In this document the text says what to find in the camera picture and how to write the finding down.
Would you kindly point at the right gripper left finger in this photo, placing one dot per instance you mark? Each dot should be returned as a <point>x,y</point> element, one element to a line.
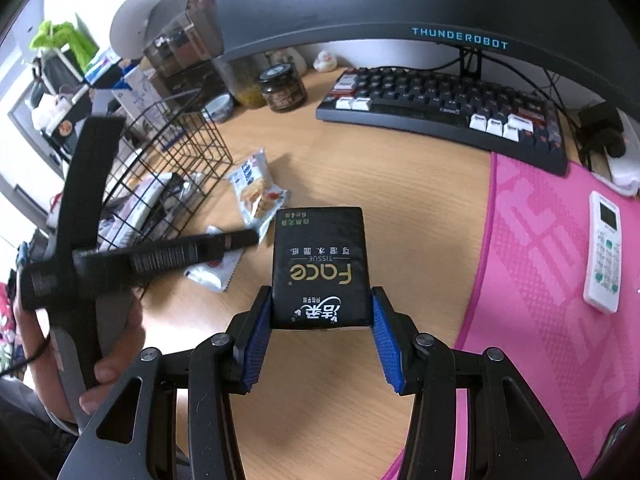
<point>250,331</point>

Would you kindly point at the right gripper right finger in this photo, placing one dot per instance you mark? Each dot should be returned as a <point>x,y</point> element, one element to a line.
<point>393,333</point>

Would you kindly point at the pink desk mat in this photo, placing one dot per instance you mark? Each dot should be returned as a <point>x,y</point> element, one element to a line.
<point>583,365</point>

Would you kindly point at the black power adapter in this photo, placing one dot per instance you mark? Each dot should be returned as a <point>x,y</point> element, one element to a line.
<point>601,130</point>

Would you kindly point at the black storage shelf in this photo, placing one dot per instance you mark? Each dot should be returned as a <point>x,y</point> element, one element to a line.
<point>181,42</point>

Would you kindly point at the person's left hand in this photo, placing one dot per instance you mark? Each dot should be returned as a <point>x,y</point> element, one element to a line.
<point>107,371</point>

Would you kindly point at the small white red-logo sachet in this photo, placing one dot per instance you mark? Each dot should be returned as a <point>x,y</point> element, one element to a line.
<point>215,275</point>

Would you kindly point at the black tissue pack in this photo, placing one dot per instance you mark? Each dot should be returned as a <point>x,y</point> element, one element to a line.
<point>320,272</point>

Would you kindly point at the white cracker snack packet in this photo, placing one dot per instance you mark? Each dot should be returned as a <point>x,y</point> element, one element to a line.
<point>257,195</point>

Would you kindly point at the dark glass jar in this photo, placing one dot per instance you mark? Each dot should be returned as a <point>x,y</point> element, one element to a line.
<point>282,88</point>

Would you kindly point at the black mechanical keyboard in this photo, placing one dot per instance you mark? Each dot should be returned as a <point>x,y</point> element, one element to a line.
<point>472,112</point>

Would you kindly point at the black curved monitor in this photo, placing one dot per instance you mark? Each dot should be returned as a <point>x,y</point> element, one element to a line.
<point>593,42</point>

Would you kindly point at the white remote control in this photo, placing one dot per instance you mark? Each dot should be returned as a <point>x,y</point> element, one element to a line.
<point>604,265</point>

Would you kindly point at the black wire basket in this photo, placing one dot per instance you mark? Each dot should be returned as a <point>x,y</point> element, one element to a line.
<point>153,192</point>

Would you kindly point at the small yellow duck figurine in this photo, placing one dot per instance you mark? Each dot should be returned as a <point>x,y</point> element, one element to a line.
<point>325,62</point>

